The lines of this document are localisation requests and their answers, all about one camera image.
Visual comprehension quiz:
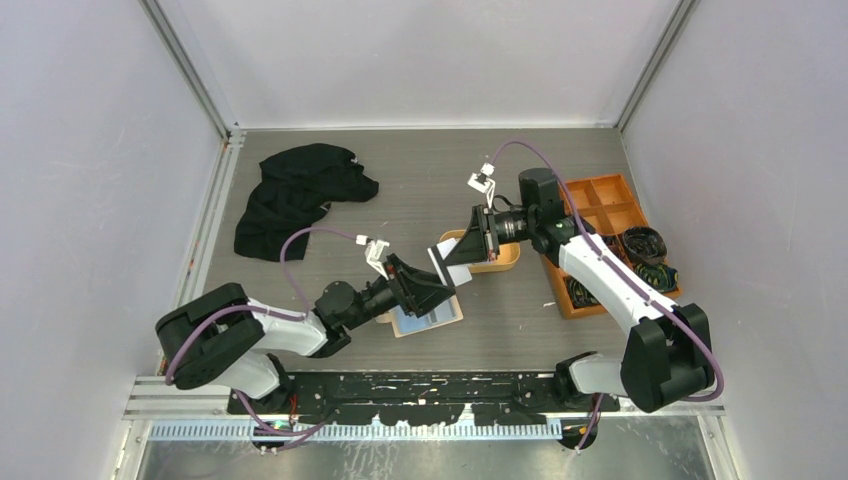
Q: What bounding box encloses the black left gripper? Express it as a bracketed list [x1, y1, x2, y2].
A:
[343, 254, 455, 330]

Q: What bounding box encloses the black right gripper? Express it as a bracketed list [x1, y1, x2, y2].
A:
[445, 204, 538, 266]

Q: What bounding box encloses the credit card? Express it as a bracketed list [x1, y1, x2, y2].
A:
[427, 238, 472, 288]

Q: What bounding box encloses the yellow oval tray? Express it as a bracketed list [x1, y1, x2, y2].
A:
[438, 228, 523, 275]

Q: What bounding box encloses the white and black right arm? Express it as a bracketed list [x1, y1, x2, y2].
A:
[440, 163, 723, 413]

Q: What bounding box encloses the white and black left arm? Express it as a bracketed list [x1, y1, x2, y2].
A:
[155, 254, 466, 413]

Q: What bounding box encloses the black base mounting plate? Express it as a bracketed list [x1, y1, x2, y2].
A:
[217, 371, 596, 425]

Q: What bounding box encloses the green patterned rolled tie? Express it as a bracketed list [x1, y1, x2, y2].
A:
[565, 276, 600, 309]
[633, 263, 679, 294]

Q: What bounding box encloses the orange compartment tray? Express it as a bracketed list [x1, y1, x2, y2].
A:
[541, 174, 683, 320]

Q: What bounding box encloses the dark patterned rolled tie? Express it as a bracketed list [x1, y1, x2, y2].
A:
[601, 235, 628, 263]

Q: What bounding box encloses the black cloth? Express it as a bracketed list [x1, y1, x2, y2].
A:
[233, 143, 380, 262]

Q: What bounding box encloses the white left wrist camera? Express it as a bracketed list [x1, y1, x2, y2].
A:
[355, 235, 390, 279]

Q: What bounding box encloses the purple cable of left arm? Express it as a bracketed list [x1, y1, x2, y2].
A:
[164, 226, 372, 454]

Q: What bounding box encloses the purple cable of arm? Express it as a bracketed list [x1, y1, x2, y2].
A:
[164, 226, 372, 454]
[480, 140, 725, 452]

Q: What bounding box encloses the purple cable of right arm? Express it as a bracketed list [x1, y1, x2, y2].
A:
[480, 140, 725, 452]

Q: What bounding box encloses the aluminium front rail frame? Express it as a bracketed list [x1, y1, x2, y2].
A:
[123, 374, 727, 444]

